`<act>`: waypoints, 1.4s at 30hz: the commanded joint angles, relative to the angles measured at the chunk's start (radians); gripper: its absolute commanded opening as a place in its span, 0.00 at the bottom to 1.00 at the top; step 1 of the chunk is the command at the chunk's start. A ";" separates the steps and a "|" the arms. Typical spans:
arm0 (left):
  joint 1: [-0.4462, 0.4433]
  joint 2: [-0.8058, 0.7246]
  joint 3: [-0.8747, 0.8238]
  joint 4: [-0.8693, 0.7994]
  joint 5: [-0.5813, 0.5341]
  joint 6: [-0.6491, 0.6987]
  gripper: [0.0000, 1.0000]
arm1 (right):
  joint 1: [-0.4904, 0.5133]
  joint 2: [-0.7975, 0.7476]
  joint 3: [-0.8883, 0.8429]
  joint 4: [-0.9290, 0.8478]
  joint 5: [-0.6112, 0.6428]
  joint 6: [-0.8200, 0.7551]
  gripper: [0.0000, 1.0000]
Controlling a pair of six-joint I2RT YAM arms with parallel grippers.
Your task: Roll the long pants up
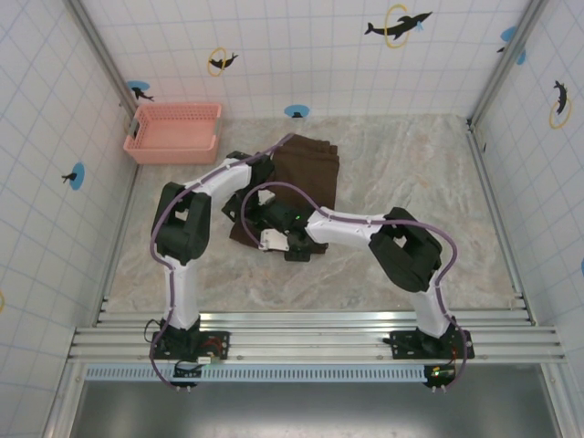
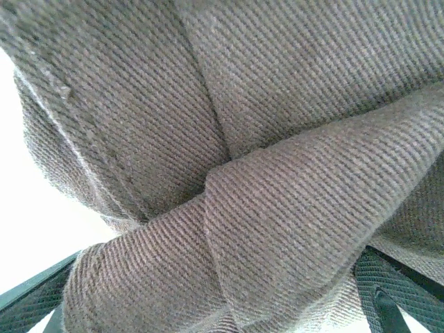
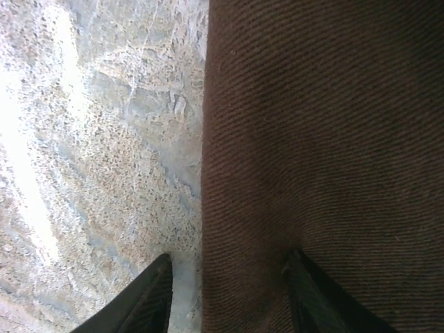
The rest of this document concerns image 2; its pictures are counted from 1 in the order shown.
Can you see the brown long pants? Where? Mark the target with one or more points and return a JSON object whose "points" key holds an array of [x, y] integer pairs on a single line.
{"points": [[243, 156]]}

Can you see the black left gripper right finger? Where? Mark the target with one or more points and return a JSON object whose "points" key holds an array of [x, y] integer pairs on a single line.
{"points": [[402, 298]]}

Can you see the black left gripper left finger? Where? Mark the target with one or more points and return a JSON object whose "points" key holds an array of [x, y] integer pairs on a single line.
{"points": [[27, 305]]}

